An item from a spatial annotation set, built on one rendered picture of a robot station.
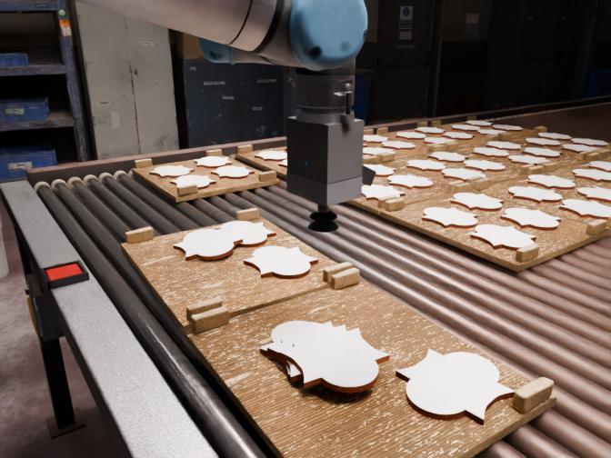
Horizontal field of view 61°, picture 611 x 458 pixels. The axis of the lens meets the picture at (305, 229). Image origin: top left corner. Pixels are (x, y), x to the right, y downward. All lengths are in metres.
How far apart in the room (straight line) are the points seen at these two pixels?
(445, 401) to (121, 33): 4.94
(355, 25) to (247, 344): 0.50
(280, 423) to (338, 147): 0.34
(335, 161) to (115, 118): 4.80
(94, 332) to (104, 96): 4.52
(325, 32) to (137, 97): 4.97
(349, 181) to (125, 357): 0.43
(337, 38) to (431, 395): 0.45
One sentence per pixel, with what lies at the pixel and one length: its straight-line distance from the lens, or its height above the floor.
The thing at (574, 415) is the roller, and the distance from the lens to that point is 0.79.
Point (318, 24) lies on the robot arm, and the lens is 0.46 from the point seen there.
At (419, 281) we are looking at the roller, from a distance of 1.05.
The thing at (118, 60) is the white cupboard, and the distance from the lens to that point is 5.35.
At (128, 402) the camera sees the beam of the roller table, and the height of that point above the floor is 0.92.
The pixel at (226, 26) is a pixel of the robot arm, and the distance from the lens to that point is 0.46.
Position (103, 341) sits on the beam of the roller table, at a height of 0.92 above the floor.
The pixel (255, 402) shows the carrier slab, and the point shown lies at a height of 0.94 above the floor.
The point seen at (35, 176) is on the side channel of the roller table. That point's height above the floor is 0.93.
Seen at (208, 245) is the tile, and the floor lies 0.95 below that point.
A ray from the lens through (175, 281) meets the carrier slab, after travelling 1.01.
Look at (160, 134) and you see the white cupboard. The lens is 5.49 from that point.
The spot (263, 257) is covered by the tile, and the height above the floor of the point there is 0.95.
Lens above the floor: 1.38
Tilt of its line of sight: 21 degrees down
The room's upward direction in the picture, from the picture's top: straight up
